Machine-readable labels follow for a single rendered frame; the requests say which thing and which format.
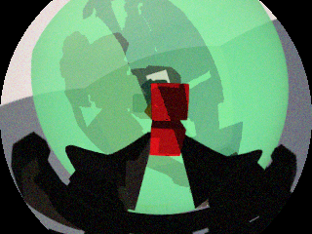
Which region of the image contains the red cube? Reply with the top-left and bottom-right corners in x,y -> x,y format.
149,121 -> 186,156
151,82 -> 190,121

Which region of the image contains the yellow cube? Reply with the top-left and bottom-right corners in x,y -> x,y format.
144,102 -> 152,120

